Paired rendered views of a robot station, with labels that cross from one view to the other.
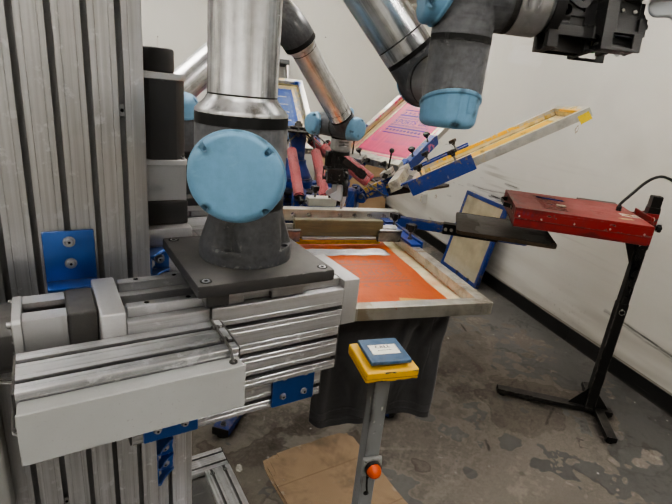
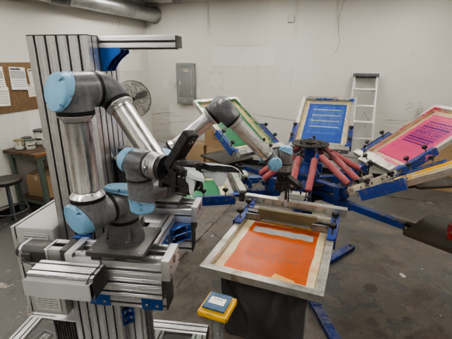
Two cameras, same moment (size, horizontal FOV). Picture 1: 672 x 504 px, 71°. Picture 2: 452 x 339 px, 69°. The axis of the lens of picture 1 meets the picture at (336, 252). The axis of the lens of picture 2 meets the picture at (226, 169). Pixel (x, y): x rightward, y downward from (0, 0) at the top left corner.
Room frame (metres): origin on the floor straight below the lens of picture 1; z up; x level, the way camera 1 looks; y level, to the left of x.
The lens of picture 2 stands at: (0.12, -0.91, 1.93)
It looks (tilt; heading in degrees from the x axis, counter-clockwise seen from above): 18 degrees down; 41
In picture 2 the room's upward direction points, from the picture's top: straight up
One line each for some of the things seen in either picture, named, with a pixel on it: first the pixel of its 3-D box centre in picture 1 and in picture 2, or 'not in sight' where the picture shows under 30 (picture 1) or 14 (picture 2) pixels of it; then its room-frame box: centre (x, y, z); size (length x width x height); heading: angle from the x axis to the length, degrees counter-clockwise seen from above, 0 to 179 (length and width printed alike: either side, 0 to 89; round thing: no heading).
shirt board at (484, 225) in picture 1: (414, 221); (383, 216); (2.41, -0.39, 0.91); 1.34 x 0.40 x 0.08; 78
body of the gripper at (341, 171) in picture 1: (336, 167); (283, 180); (1.75, 0.03, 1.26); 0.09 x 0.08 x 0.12; 109
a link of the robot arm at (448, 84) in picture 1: (449, 83); (145, 192); (0.67, -0.13, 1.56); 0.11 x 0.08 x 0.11; 7
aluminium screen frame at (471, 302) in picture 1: (355, 261); (277, 241); (1.55, -0.07, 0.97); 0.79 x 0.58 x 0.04; 18
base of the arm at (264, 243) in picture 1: (246, 224); (124, 227); (0.75, 0.15, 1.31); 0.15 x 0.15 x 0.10
